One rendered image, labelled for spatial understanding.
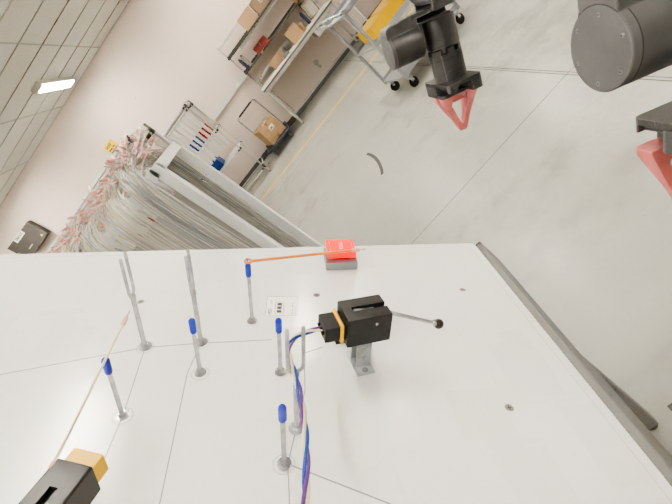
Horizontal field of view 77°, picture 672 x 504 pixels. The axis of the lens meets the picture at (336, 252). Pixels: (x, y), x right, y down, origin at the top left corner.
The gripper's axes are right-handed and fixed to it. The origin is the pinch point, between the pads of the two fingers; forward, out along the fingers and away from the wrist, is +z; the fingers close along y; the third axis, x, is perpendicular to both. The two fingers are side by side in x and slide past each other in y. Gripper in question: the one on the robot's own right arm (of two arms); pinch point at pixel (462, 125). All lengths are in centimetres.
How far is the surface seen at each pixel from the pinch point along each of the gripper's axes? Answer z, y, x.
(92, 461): -4, 49, -59
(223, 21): -82, -785, -32
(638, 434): 24, 51, -11
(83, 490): -3, 51, -59
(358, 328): 4, 37, -34
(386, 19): -2, -352, 105
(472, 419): 17, 45, -27
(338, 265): 9.7, 12.3, -32.9
